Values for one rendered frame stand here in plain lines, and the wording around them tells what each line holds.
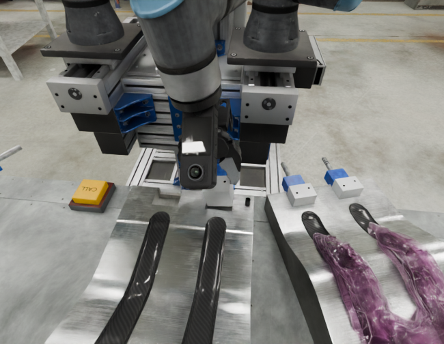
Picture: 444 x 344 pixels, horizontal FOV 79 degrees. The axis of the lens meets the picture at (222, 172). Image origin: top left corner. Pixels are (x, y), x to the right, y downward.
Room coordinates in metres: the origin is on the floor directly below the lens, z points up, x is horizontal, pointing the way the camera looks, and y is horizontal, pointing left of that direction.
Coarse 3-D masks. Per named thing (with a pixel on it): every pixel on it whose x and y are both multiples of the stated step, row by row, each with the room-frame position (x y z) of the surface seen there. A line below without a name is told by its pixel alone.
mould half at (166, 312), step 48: (144, 192) 0.36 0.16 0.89; (192, 192) 0.36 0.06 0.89; (192, 240) 0.25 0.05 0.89; (240, 240) 0.25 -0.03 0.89; (96, 288) 0.16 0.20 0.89; (192, 288) 0.16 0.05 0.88; (240, 288) 0.16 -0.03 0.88; (96, 336) 0.09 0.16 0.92; (144, 336) 0.09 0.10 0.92; (240, 336) 0.09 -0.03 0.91
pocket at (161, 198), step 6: (156, 192) 0.36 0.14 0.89; (162, 192) 0.37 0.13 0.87; (168, 192) 0.37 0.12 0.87; (156, 198) 0.35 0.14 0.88; (162, 198) 0.36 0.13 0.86; (168, 198) 0.36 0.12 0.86; (174, 198) 0.36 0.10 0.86; (156, 204) 0.35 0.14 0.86; (162, 204) 0.35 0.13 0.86; (168, 204) 0.35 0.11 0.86; (174, 204) 0.35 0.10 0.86
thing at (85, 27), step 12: (96, 0) 0.78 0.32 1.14; (108, 0) 0.82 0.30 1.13; (72, 12) 0.76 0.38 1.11; (84, 12) 0.76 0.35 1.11; (96, 12) 0.77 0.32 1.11; (108, 12) 0.80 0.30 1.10; (72, 24) 0.76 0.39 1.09; (84, 24) 0.75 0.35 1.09; (96, 24) 0.76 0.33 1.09; (108, 24) 0.78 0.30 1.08; (120, 24) 0.83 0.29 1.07; (72, 36) 0.75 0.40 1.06; (84, 36) 0.74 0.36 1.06; (96, 36) 0.75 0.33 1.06; (108, 36) 0.76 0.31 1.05; (120, 36) 0.80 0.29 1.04
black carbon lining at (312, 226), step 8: (352, 208) 0.34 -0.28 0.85; (360, 208) 0.34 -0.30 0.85; (304, 216) 0.32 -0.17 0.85; (312, 216) 0.32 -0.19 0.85; (360, 216) 0.32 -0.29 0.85; (368, 216) 0.32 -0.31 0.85; (304, 224) 0.30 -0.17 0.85; (312, 224) 0.31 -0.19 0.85; (320, 224) 0.30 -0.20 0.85; (360, 224) 0.30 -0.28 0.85; (368, 224) 0.30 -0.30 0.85; (312, 232) 0.29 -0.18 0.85; (320, 232) 0.28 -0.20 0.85; (328, 232) 0.28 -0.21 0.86; (368, 232) 0.28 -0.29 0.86
